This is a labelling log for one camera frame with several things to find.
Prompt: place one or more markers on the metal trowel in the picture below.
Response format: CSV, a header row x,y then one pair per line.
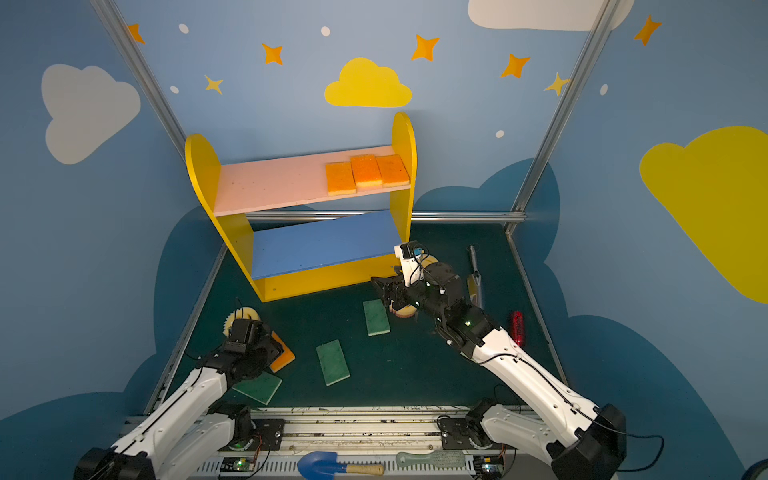
x,y
474,280

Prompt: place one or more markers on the yellow smiley sponge near shelf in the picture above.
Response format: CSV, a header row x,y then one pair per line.
x,y
428,260

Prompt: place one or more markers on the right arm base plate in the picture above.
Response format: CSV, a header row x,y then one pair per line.
x,y
460,434

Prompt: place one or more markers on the blue toy shovel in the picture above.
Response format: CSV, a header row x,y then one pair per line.
x,y
325,465

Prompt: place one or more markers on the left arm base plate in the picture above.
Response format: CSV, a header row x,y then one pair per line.
x,y
265,435

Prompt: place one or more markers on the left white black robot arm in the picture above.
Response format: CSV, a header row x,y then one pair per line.
x,y
192,423

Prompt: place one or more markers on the circuit board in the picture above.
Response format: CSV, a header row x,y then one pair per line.
x,y
488,468
236,466

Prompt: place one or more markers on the orange sponge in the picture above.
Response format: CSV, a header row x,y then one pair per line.
x,y
392,170
340,179
286,357
365,170

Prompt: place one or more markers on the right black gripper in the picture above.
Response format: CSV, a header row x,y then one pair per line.
x,y
405,291

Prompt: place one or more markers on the yellow smiley sponge left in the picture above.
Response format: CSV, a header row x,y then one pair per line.
x,y
247,313

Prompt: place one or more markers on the right circuit board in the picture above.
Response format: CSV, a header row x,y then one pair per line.
x,y
488,468

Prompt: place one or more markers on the red bottle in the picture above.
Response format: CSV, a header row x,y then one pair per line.
x,y
517,328

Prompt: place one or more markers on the yellow smiley sponge centre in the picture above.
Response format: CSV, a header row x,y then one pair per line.
x,y
407,311

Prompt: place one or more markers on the green sponge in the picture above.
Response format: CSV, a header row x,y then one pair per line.
x,y
376,318
332,362
261,389

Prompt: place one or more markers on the aluminium frame rail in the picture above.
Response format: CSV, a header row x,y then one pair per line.
x,y
283,216

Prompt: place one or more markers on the yellow shelf with pink and blue boards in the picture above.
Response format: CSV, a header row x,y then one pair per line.
x,y
300,259

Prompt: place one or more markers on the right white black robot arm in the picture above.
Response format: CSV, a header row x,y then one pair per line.
x,y
574,436

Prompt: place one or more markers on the left circuit board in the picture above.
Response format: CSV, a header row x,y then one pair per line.
x,y
236,466

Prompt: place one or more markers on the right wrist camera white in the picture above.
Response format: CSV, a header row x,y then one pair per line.
x,y
410,256

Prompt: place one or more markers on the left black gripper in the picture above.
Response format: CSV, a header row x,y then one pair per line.
x,y
251,355

